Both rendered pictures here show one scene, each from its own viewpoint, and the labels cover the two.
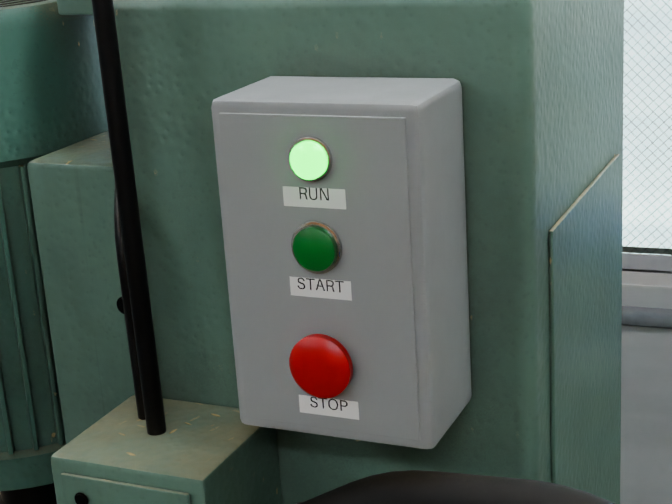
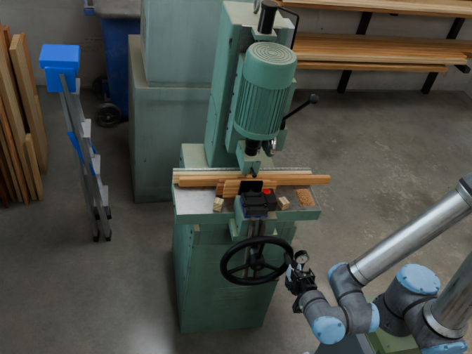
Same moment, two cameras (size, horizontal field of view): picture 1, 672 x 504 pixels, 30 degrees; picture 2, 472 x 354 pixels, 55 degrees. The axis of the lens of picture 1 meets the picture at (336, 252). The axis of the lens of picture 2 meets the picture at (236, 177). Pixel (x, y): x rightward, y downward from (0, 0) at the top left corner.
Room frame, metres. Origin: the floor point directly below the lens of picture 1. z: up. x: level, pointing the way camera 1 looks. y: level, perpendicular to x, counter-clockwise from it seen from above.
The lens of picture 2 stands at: (1.82, 1.25, 2.16)
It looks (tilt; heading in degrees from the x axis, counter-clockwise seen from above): 41 degrees down; 227
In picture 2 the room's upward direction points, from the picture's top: 11 degrees clockwise
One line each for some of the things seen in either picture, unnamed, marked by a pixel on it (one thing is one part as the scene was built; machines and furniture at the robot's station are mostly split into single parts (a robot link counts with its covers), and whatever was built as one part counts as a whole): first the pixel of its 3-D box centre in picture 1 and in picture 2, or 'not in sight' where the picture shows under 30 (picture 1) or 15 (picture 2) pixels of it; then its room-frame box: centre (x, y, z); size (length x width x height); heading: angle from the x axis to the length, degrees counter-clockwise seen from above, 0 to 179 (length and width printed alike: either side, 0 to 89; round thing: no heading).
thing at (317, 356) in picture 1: (320, 366); not in sight; (0.52, 0.01, 1.36); 0.03 x 0.01 x 0.03; 65
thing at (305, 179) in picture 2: not in sight; (256, 180); (0.77, 0.25, 0.92); 0.66 x 0.02 x 0.04; 155
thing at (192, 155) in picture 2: not in sight; (233, 189); (0.77, 0.12, 0.76); 0.57 x 0.45 x 0.09; 65
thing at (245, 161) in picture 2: not in sight; (248, 158); (0.81, 0.21, 1.03); 0.14 x 0.07 x 0.09; 65
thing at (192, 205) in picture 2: not in sight; (248, 207); (0.86, 0.33, 0.87); 0.61 x 0.30 x 0.06; 155
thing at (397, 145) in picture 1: (346, 257); (281, 41); (0.56, 0.00, 1.40); 0.10 x 0.06 x 0.16; 65
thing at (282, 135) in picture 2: not in sight; (274, 135); (0.60, 0.12, 1.02); 0.09 x 0.07 x 0.12; 155
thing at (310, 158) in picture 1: (308, 160); not in sight; (0.53, 0.01, 1.46); 0.02 x 0.01 x 0.02; 65
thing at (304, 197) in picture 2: not in sight; (305, 195); (0.63, 0.41, 0.91); 0.10 x 0.07 x 0.02; 65
